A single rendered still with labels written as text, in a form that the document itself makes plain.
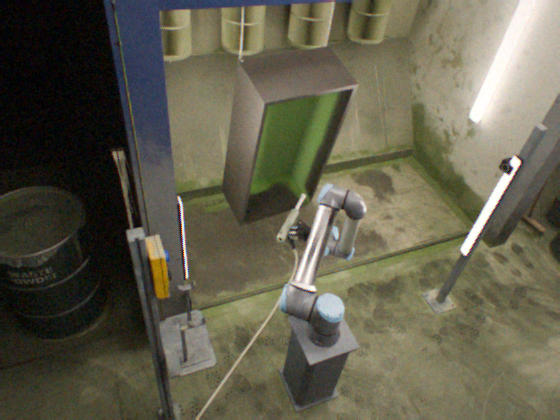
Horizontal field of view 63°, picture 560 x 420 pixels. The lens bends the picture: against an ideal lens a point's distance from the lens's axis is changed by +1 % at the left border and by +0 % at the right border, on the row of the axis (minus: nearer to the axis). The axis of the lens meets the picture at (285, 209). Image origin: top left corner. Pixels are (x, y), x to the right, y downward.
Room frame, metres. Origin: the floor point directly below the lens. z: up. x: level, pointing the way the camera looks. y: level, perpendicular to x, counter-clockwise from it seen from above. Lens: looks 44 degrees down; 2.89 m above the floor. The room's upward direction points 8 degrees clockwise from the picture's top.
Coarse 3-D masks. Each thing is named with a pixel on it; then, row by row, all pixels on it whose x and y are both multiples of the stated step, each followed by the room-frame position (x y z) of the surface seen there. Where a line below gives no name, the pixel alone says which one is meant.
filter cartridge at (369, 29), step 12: (360, 0) 3.86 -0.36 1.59; (372, 0) 3.86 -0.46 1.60; (384, 0) 3.85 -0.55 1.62; (360, 12) 3.85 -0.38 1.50; (372, 12) 3.83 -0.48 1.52; (384, 12) 3.86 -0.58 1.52; (348, 24) 3.94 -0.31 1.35; (360, 24) 3.84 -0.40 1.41; (372, 24) 3.83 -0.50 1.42; (384, 24) 3.89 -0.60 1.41; (348, 36) 3.90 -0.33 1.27; (360, 36) 3.83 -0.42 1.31; (372, 36) 3.83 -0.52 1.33
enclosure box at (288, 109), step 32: (256, 64) 2.34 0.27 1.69; (288, 64) 2.41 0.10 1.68; (320, 64) 2.48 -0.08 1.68; (256, 96) 2.14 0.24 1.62; (288, 96) 2.15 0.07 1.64; (320, 96) 2.68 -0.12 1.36; (352, 96) 2.40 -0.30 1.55; (256, 128) 2.12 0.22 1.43; (288, 128) 2.72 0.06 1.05; (320, 128) 2.63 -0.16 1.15; (256, 160) 2.15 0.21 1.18; (288, 160) 2.83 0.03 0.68; (320, 160) 2.57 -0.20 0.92; (224, 192) 2.50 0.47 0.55; (256, 192) 2.60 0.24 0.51; (288, 192) 2.67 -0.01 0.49
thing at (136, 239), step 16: (128, 240) 1.02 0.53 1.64; (144, 240) 1.04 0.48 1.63; (144, 256) 1.04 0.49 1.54; (144, 272) 1.04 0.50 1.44; (144, 288) 1.04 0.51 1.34; (144, 304) 1.02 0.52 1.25; (160, 336) 1.04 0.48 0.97; (160, 352) 1.04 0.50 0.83; (160, 368) 1.03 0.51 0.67; (160, 384) 1.02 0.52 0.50
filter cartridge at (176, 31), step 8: (160, 16) 3.05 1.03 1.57; (168, 16) 3.07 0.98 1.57; (176, 16) 3.09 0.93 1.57; (184, 16) 3.14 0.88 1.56; (168, 24) 3.09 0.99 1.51; (176, 24) 3.10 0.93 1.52; (184, 24) 3.14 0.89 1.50; (168, 32) 3.06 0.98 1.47; (176, 32) 3.09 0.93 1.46; (184, 32) 3.14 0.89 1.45; (168, 40) 3.08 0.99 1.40; (176, 40) 3.09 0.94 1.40; (184, 40) 3.13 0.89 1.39; (168, 48) 3.07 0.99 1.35; (176, 48) 3.08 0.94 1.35; (184, 48) 3.13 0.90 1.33; (168, 56) 3.06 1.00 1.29; (176, 56) 3.08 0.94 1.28; (184, 56) 3.12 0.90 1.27
